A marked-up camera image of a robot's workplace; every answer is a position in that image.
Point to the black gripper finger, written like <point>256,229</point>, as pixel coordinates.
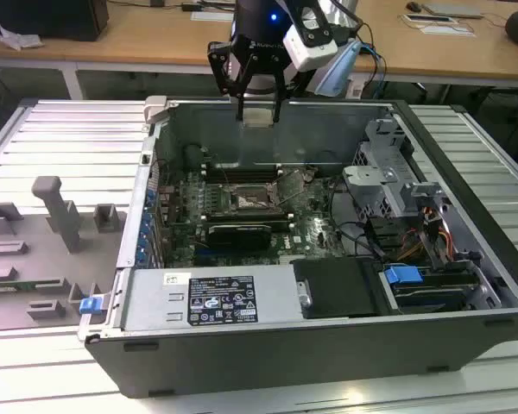
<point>278,103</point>
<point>219,64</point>

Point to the silver square CPU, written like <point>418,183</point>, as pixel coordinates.
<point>259,117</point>

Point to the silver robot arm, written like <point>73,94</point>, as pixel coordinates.
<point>263,84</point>

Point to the RAM slot white clips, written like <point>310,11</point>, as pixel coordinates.
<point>241,168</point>
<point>280,222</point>
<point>241,215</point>

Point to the RAM slot black clips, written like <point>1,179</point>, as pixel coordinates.
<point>241,218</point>
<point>241,172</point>
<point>241,211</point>
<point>241,179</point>

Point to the CPU socket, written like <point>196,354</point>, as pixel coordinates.
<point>246,199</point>

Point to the blue expansion slot clip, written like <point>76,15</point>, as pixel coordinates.
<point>147,225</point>
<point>149,199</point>
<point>144,242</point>
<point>142,257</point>

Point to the white paper sheet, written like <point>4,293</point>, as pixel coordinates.
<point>211,16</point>

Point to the black power adapter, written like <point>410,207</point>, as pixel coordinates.
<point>191,7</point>

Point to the silver coin cell battery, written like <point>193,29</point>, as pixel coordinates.
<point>309,174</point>

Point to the wooden top desk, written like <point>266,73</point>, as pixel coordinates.
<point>134,39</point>

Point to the grey metal drive cage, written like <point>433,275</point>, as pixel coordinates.
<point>384,177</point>

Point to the green motherboard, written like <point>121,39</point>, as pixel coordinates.
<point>311,233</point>

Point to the black graphics card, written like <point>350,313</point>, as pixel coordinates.
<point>237,237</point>

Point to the black computer mouse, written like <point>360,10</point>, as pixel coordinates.
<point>412,6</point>

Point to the large black box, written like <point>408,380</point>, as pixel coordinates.
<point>47,17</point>

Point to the black plastic shroud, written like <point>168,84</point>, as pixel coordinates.
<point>336,284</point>

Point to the flat grey laptop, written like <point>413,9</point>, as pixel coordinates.
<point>451,9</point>

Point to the crumpled white paper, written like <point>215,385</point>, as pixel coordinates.
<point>19,39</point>

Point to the hard disk in blue carrier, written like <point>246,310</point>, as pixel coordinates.
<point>401,274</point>

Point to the grey power supply unit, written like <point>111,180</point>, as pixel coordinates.
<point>155,302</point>

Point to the open black PC case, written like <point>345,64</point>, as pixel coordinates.
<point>285,362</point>

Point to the blue plastic tab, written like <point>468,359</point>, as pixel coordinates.
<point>89,305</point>

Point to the grey parts rack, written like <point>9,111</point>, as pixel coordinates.
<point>26,259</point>

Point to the green RAM stick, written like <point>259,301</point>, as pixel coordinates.
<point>21,285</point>

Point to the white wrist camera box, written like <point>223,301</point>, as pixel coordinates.
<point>311,56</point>

